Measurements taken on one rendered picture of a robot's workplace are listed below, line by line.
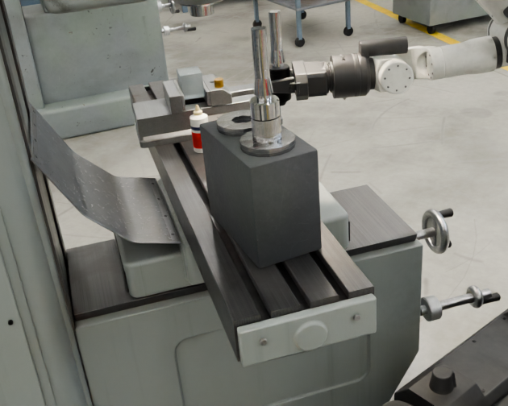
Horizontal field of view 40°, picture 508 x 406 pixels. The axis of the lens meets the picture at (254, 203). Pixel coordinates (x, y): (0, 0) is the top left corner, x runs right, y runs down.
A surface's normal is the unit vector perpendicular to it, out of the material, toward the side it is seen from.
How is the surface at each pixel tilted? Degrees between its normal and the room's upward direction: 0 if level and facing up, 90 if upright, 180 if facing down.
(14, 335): 88
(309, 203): 90
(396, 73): 84
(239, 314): 0
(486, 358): 0
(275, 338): 90
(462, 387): 0
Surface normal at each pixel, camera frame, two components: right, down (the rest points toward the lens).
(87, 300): -0.08, -0.88
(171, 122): 0.24, 0.44
